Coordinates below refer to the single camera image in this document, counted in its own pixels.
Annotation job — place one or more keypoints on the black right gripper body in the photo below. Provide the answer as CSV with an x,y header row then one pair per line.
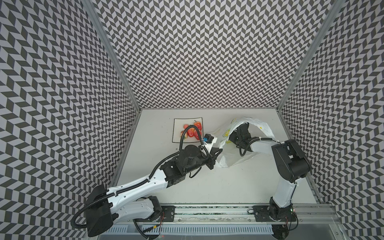
x,y
240,137

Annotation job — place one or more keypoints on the aluminium corner post right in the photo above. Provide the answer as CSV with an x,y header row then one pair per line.
x,y
329,19

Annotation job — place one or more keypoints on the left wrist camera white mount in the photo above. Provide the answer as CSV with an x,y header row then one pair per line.
x,y
209,141

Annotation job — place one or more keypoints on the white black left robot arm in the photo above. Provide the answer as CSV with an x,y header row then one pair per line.
x,y
135,200

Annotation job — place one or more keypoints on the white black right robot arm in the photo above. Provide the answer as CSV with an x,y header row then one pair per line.
x,y
292,165

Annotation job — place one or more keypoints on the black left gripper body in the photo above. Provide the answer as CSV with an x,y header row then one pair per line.
x,y
202,161

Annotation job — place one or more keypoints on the white square plate black rim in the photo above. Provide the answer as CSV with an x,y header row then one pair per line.
x,y
179,126

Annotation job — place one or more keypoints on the white plastic bag lemon print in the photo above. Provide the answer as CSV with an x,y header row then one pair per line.
x,y
261,143

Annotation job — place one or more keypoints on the large red fake strawberry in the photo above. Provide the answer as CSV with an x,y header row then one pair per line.
x,y
183,134

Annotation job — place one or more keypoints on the aluminium corner post left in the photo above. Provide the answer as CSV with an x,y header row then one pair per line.
x,y
94,18

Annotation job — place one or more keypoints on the aluminium corner post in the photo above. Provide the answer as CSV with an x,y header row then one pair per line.
x,y
94,18
329,19

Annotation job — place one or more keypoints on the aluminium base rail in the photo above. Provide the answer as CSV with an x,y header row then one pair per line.
x,y
224,213

